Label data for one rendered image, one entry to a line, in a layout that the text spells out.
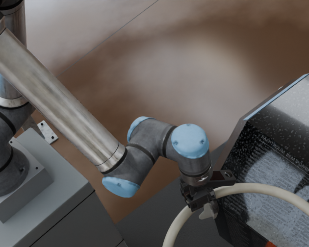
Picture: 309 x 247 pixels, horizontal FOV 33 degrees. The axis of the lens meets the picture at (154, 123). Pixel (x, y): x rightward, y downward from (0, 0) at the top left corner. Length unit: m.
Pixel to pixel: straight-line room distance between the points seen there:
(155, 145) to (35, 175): 0.56
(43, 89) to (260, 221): 0.96
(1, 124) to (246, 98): 1.70
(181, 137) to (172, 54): 2.10
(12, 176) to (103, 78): 1.74
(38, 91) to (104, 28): 2.60
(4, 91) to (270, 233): 0.98
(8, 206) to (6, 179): 0.10
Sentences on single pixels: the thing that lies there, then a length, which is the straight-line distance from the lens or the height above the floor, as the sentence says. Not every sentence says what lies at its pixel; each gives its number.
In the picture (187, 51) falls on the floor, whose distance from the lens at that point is 3.42.
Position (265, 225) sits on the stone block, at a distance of 1.88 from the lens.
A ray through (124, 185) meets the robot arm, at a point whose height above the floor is 1.20.
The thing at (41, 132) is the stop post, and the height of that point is 0.07.
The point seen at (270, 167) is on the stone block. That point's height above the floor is 0.74.
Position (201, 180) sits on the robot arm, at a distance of 1.44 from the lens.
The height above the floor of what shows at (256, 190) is 0.91.
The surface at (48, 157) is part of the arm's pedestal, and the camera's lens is 1.96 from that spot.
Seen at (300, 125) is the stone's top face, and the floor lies 0.80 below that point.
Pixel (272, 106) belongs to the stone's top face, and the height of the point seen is 0.80.
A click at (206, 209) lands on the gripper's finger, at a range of 1.58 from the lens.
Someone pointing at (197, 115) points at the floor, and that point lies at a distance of 3.02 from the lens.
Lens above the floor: 2.26
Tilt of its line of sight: 48 degrees down
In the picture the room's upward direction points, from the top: 20 degrees counter-clockwise
